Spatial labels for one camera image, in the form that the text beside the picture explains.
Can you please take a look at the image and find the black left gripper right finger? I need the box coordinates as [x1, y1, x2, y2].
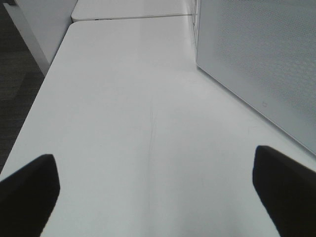
[252, 146, 316, 237]

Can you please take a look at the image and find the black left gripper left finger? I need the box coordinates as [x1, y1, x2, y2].
[0, 154, 60, 237]

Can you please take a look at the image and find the white microwave door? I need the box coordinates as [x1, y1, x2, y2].
[197, 0, 316, 152]

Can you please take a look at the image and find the white partition panel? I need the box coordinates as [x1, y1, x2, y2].
[0, 0, 77, 75]

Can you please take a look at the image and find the white adjacent table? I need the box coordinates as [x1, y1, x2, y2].
[71, 0, 197, 22]

